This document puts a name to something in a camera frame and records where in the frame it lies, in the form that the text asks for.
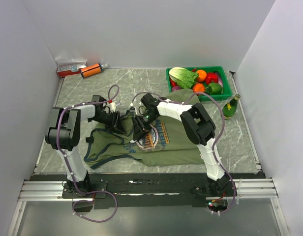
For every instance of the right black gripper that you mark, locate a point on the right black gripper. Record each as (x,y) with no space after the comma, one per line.
(138,132)

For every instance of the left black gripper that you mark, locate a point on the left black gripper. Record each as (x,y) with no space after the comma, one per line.
(116,122)

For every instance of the olive green t-shirt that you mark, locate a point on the olive green t-shirt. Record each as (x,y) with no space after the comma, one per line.
(165,145)

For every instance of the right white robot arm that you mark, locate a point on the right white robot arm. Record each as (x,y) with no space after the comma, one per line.
(199,128)

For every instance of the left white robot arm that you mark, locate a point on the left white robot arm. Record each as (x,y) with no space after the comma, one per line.
(64,130)

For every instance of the toy purple onion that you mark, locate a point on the toy purple onion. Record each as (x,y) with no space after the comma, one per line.
(175,88)

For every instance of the orange cylindrical bottle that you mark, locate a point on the orange cylindrical bottle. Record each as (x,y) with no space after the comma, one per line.
(92,70)

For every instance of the toy red chili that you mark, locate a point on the toy red chili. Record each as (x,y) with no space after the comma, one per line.
(173,84)

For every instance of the toy napa cabbage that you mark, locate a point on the toy napa cabbage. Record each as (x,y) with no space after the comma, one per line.
(183,77)

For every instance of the toy orange pumpkin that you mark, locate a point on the toy orange pumpkin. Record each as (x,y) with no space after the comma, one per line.
(198,87)

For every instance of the red white carton box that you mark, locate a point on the red white carton box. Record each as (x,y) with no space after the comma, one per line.
(70,65)

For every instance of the toy orange fruit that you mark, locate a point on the toy orange fruit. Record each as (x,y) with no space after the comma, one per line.
(201,76)

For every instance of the toy green bell pepper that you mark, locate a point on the toy green bell pepper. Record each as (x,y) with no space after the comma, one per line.
(214,89)

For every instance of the toy red bell pepper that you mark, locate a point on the toy red bell pepper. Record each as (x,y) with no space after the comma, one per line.
(211,78)

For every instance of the small dark glass jar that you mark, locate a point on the small dark glass jar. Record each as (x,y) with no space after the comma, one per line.
(230,108)

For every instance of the toy purple eggplant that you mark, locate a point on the toy purple eggplant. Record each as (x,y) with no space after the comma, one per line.
(219,78)

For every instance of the green plastic crate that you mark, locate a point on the green plastic crate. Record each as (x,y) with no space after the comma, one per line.
(227,91)

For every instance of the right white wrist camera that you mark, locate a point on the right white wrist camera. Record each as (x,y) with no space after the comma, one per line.
(133,109)

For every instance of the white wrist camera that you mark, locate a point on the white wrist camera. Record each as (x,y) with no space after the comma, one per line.
(133,109)
(113,104)

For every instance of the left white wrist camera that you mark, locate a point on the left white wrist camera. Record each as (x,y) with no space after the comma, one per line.
(113,104)

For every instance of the aluminium rail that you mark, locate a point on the aluminium rail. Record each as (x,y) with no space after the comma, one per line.
(54,190)

